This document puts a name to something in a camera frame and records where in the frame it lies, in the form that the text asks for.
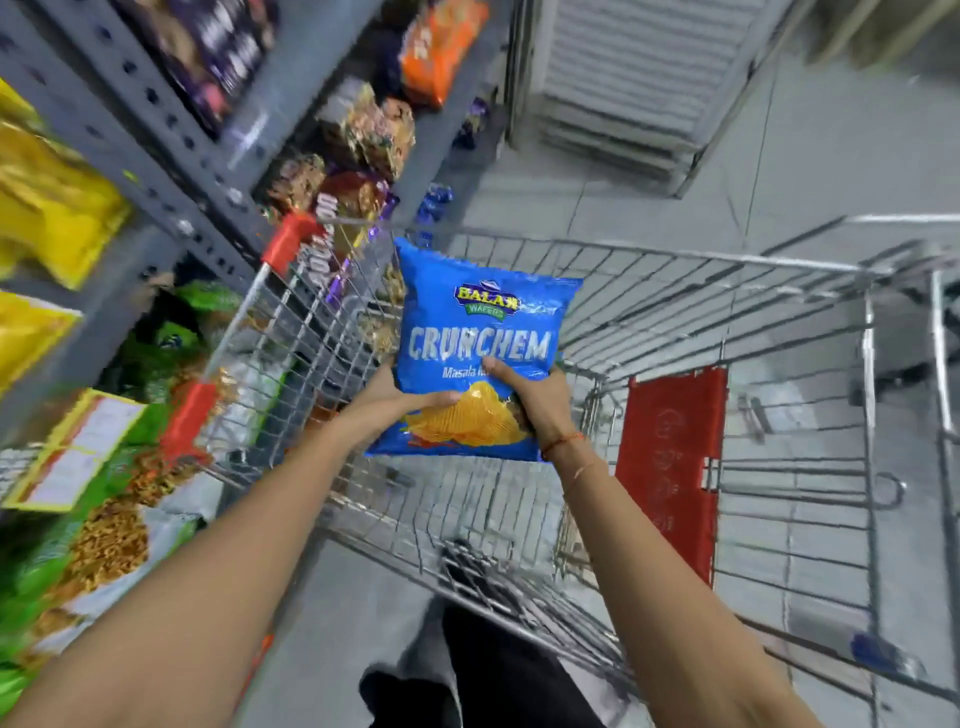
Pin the person's left hand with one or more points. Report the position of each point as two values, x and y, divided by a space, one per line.
375 416

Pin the person's right hand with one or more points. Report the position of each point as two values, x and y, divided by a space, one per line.
547 409

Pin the person's left thumb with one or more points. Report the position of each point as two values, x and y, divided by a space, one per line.
433 403

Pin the person's right thumb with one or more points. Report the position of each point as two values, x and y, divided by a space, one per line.
508 378

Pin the blue chips packet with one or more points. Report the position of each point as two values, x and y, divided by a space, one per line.
480 330

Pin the person's left forearm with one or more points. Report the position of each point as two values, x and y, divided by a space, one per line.
195 600

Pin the person's right forearm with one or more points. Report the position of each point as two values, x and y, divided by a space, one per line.
660 592

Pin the red cart seat flap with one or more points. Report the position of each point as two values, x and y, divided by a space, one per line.
667 450

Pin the small blue wrapped packets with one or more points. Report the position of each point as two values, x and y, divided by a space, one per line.
433 214

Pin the red brown snack packet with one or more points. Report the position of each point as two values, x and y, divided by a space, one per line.
352 199

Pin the dark brown snack packet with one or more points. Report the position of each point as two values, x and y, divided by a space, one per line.
296 184

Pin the green snack packets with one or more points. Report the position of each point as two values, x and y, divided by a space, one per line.
176 337

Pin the person's black trousers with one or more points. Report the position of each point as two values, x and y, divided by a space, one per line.
495 675

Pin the brown patterned snack packet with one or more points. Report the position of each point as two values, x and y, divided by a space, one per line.
371 127

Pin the grey metal shelf rack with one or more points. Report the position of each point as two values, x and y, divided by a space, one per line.
187 195

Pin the white slatted rack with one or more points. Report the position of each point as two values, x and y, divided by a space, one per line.
637 82

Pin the orange snack packets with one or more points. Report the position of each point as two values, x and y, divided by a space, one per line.
439 49

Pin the yellow shelf price label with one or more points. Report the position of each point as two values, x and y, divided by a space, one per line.
75 450

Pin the green white namkeen packets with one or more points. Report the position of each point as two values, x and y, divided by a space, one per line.
82 555

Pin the dark purple snack packets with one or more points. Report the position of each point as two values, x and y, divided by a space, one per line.
217 52

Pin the small yellow snack packet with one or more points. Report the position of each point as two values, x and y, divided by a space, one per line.
26 334

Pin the large yellow snack packet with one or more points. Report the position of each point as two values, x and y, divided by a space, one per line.
52 202

